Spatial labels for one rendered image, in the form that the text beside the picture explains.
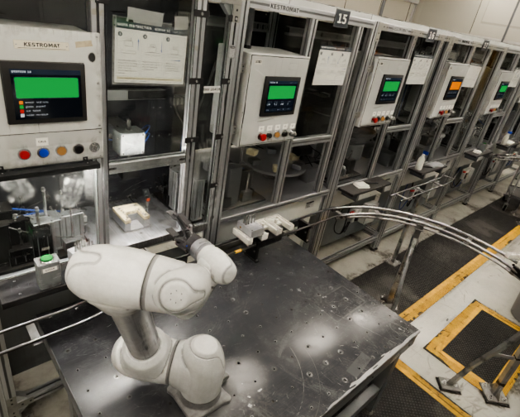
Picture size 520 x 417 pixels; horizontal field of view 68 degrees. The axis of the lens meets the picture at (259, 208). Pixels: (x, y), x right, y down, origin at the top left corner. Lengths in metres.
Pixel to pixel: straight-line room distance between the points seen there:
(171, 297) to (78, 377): 0.92
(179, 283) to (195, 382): 0.66
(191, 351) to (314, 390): 0.58
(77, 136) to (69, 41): 0.33
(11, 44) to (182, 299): 0.98
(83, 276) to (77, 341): 0.91
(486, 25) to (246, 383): 8.83
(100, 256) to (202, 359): 0.61
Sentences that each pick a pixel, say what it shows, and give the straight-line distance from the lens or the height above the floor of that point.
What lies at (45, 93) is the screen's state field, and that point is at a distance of 1.50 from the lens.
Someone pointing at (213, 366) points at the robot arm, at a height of 0.91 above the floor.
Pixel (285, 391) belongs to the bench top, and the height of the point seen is 0.68.
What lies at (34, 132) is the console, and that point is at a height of 1.49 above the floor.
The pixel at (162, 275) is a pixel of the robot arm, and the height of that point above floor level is 1.46.
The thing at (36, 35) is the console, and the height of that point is 1.81.
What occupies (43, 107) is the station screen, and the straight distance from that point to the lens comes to 1.51.
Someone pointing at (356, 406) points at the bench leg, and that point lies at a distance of 2.32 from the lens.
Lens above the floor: 2.01
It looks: 28 degrees down
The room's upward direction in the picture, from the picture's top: 10 degrees clockwise
